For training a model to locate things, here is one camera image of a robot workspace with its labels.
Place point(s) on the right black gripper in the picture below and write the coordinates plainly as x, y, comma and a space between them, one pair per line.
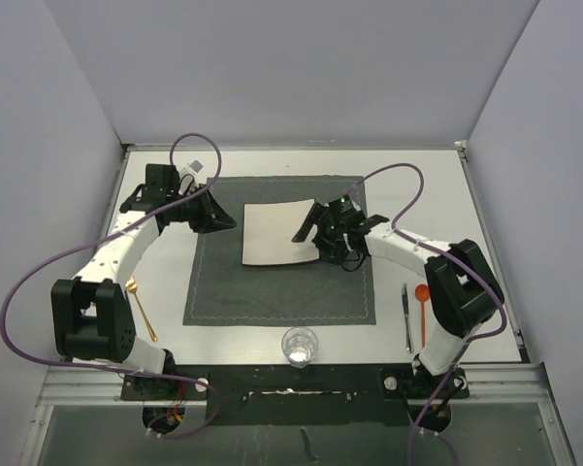
319, 216

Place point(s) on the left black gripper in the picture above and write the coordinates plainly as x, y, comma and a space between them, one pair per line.
210, 209

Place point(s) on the white square plate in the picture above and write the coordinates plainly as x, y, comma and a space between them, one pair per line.
268, 230

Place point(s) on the dark grey cloth placemat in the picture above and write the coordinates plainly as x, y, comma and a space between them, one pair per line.
225, 292

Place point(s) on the clear plastic cup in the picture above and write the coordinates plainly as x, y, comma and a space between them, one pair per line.
299, 345

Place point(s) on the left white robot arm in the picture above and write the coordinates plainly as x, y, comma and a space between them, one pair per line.
92, 316

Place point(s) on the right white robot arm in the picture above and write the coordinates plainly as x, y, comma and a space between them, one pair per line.
467, 300

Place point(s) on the gold fork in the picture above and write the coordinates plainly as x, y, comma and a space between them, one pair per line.
132, 287

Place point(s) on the orange plastic spoon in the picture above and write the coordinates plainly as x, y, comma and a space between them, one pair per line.
422, 295

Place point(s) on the silver table knife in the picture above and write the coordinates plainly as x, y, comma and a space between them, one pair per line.
408, 334

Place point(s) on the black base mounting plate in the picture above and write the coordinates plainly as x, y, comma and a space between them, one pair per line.
283, 395

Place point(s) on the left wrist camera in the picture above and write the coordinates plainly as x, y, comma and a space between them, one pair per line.
192, 169

